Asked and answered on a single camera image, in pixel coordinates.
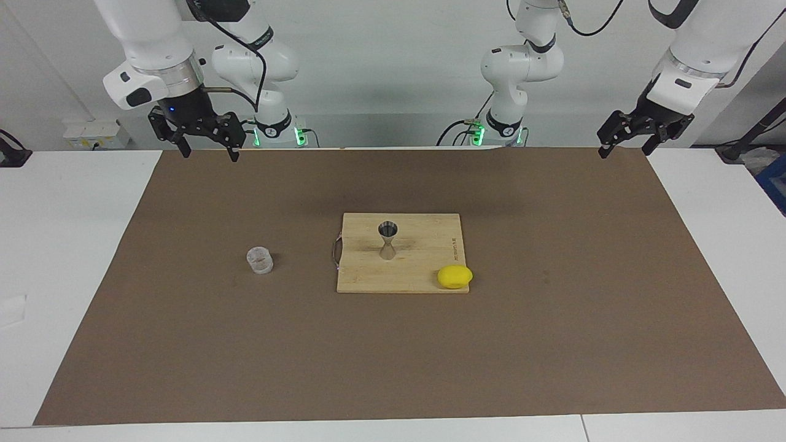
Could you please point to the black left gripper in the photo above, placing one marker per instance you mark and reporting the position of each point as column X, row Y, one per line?
column 660, row 112

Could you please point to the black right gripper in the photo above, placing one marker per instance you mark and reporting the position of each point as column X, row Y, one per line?
column 190, row 113

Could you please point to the small clear glass cup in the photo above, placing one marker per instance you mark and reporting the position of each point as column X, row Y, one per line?
column 260, row 261

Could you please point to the steel double jigger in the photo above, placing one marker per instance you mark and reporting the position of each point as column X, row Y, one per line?
column 387, row 236

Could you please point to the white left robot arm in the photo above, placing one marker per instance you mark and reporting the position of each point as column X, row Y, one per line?
column 522, row 61

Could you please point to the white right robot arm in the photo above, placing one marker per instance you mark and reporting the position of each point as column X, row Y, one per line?
column 147, row 37

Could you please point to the black stand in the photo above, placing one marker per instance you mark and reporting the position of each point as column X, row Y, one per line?
column 735, row 155

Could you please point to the blue crate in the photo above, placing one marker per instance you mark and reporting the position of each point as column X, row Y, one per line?
column 775, row 184

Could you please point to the black clamp base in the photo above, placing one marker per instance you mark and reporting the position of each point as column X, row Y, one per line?
column 12, row 153

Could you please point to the brown table mat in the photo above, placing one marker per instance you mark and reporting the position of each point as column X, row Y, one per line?
column 245, row 356

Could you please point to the yellow lemon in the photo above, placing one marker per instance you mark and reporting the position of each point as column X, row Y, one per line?
column 455, row 277

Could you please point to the white tape piece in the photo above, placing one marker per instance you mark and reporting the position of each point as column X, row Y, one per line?
column 12, row 310

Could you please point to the white wall socket box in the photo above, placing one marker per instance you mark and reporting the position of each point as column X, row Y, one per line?
column 95, row 134

